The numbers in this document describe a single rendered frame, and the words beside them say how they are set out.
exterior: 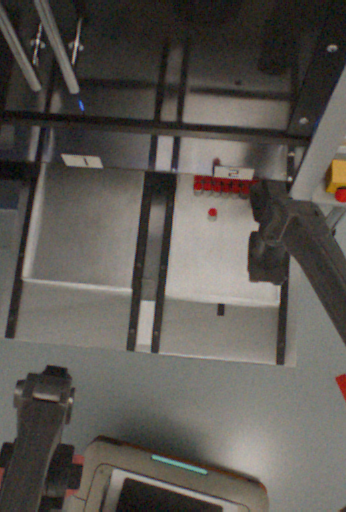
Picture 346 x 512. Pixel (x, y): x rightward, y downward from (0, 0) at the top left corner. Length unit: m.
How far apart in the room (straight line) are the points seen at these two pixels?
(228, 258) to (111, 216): 0.30
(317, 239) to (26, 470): 0.51
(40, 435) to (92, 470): 1.16
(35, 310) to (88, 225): 0.24
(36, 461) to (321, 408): 1.60
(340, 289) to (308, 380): 1.47
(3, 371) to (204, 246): 1.19
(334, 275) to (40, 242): 0.81
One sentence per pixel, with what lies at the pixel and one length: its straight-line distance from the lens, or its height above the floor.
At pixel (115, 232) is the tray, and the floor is 0.88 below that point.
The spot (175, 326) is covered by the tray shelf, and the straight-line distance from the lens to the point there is 1.36.
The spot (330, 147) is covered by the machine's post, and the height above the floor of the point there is 1.19.
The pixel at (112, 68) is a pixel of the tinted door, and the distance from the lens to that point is 0.99.
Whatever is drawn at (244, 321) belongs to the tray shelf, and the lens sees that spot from 1.36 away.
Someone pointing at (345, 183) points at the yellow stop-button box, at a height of 1.03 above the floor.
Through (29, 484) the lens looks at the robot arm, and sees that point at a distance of 0.79.
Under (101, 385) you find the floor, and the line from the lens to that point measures 2.25.
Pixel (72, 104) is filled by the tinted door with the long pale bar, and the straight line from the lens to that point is 1.12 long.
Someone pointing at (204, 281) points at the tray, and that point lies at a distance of 1.37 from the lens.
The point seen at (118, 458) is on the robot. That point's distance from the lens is 1.97.
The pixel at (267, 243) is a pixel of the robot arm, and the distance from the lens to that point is 1.00.
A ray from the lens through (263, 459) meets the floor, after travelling 2.25.
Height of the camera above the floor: 2.23
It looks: 75 degrees down
